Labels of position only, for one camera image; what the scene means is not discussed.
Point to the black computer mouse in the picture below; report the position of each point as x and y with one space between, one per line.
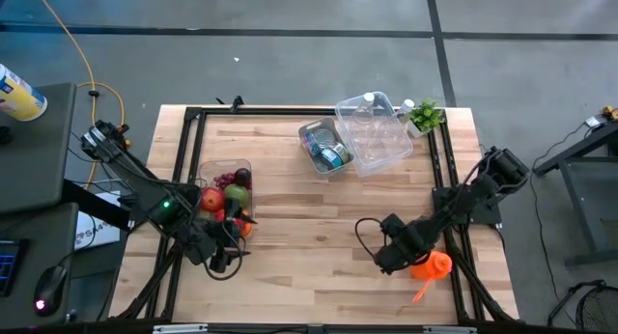
50 288

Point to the red grape bunch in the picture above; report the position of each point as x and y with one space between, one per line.
223 180

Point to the black metal table frame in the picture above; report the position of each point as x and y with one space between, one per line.
309 111

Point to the orange mandarin bunch with stem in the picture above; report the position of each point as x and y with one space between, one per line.
246 230

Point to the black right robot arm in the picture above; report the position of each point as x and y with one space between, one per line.
463 201

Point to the black clamp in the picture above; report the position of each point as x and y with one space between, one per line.
236 103

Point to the black desk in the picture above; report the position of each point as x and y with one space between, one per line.
48 237
34 155

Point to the black metal stand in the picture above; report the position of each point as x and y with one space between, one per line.
574 194

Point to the clear plastic fruit bin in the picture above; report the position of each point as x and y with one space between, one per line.
207 167

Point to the small green potted plant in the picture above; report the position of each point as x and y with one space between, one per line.
427 116

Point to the small silver tin can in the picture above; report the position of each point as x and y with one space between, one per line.
326 137

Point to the white printed box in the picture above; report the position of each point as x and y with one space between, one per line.
96 232

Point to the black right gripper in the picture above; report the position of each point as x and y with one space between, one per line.
403 247

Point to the clear plastic storage box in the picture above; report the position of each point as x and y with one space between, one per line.
381 160

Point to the orange plastic object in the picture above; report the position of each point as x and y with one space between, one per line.
432 266

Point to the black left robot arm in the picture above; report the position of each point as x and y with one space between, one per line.
140 189

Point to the green apple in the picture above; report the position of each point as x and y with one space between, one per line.
237 194

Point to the yellow white wipes canister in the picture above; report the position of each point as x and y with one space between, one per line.
21 100

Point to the black keyboard with blue light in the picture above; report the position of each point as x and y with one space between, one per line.
7 269

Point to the dark plum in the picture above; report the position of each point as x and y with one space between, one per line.
243 177

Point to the white plastic basket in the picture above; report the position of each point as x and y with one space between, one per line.
336 131

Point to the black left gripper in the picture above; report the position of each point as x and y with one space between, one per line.
221 237

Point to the teal tuna can with barcode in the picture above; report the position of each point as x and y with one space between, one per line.
336 156

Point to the clear flask with grey cap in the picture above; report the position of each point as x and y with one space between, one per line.
369 98
408 104

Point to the white power adapter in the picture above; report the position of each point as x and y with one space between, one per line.
594 122

